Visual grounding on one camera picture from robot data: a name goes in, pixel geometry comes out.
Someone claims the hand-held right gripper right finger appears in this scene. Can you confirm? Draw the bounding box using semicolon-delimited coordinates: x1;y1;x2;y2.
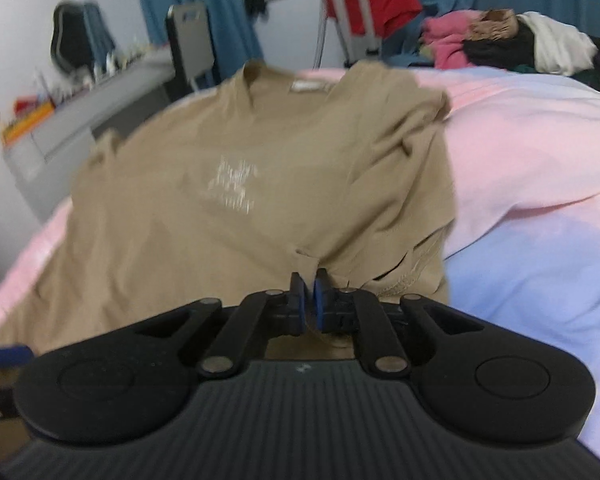
313;268;485;379

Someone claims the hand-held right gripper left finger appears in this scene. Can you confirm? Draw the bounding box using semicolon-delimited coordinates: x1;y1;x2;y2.
135;272;306;379

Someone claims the tan t-shirt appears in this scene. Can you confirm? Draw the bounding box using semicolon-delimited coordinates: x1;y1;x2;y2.
0;57;457;362

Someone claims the orange box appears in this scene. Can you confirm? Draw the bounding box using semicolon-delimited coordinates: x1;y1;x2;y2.
0;100;57;147

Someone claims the grey desk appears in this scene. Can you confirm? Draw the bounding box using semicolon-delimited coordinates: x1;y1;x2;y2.
2;49;182;222

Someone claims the pink and blue bed sheet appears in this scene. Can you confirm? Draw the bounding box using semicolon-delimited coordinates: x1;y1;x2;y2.
0;66;600;467

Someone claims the blue garment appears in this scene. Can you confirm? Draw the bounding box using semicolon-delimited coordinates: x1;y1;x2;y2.
380;0;477;69

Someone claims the white board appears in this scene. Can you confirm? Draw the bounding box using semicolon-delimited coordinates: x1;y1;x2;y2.
252;0;352;70

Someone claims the grey black chair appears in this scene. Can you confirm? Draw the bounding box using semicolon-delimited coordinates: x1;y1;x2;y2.
165;2;222;102

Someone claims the metal ladder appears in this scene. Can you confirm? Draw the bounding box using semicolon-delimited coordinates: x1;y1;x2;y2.
312;0;382;69

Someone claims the pink garment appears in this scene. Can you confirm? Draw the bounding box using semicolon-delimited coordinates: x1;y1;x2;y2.
422;10;487;69

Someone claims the group of small desk bottles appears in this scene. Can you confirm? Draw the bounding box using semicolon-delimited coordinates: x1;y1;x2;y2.
92;39;153;80

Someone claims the black garment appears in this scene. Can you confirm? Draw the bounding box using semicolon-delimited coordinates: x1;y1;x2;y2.
462;25;537;70

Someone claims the black and blue backpack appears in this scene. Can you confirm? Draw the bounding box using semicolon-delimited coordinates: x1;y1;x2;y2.
50;0;116;77

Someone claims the brown garment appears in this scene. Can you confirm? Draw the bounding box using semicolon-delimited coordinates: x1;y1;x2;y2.
467;8;522;44

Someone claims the white garment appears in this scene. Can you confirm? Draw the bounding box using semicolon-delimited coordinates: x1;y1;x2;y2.
517;11;599;76

